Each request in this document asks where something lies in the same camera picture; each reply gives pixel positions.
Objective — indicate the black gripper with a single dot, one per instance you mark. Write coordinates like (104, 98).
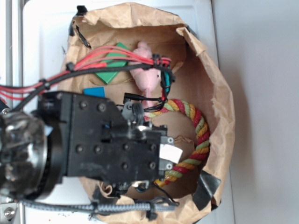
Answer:
(91, 137)

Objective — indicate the pink plush animal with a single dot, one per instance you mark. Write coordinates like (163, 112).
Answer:
(146, 80)

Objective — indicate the blue wooden block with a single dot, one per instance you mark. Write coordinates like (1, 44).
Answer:
(95, 91)

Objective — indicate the green wooden block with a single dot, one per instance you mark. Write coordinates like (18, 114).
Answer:
(107, 77)

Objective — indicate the brown paper bag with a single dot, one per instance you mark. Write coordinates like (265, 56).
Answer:
(198, 82)

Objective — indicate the multicolour twisted rope toy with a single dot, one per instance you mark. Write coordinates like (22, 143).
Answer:
(202, 148)

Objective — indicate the aluminium frame rail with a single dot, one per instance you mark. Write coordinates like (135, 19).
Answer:
(11, 73)

